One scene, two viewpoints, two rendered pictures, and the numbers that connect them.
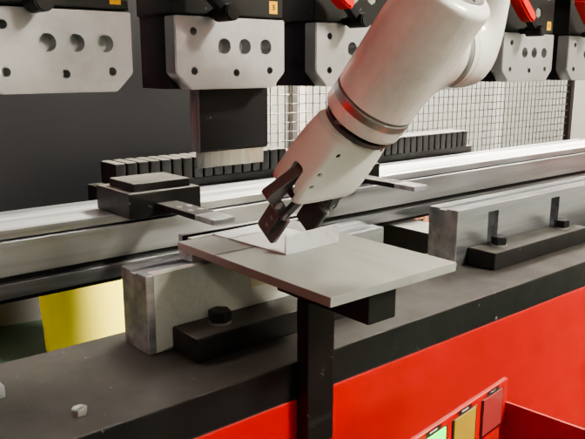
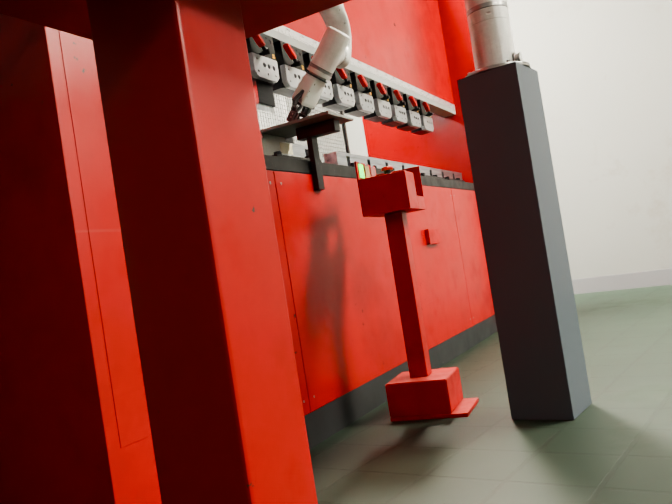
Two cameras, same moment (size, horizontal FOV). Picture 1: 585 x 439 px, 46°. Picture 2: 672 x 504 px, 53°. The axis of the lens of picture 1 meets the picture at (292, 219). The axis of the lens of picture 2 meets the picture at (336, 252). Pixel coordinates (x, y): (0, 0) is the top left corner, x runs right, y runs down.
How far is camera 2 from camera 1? 1.68 m
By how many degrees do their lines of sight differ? 26
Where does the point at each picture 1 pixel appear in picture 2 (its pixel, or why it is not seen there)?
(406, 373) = (339, 183)
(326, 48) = (288, 73)
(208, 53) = (261, 66)
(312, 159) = (307, 86)
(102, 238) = not seen: hidden behind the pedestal
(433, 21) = (338, 38)
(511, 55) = (341, 92)
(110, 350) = not seen: hidden behind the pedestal
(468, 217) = (340, 155)
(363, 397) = (329, 185)
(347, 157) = (316, 85)
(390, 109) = (328, 66)
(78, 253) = not seen: hidden behind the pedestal
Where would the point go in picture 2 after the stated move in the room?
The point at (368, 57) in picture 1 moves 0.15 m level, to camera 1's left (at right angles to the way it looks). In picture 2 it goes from (320, 52) to (276, 53)
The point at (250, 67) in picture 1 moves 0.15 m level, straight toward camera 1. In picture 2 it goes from (271, 73) to (287, 58)
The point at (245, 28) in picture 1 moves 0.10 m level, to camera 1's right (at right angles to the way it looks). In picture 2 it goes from (268, 60) to (296, 60)
